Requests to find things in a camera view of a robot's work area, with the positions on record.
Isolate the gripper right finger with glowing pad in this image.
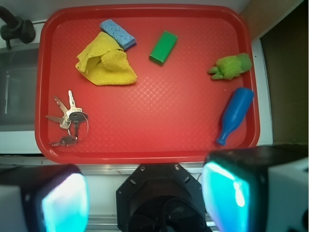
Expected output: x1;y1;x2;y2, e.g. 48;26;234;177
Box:
201;145;309;232

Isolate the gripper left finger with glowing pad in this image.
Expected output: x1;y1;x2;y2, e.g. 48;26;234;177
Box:
0;164;90;232

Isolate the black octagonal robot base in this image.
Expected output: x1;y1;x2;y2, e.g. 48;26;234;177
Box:
116;163;211;232

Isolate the green rectangular block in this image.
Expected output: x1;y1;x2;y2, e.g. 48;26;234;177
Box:
149;31;178;66

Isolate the bunch of metal keys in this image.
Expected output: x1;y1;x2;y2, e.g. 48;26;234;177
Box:
45;90;89;147

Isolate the blue plastic bottle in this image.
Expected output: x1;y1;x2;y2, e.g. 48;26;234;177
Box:
216;87;254;146

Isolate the green plush toy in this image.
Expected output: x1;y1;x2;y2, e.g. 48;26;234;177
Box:
207;53;252;80

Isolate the red plastic tray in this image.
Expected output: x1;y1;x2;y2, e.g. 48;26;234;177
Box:
35;4;256;164

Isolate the stainless steel sink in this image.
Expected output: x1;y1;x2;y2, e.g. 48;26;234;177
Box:
0;44;39;132

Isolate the yellow cloth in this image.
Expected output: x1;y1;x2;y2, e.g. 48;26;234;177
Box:
75;32;137;86

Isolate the blue sponge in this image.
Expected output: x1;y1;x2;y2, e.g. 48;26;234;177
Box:
100;19;137;51

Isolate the black faucet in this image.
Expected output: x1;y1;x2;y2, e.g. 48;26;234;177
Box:
0;6;36;50

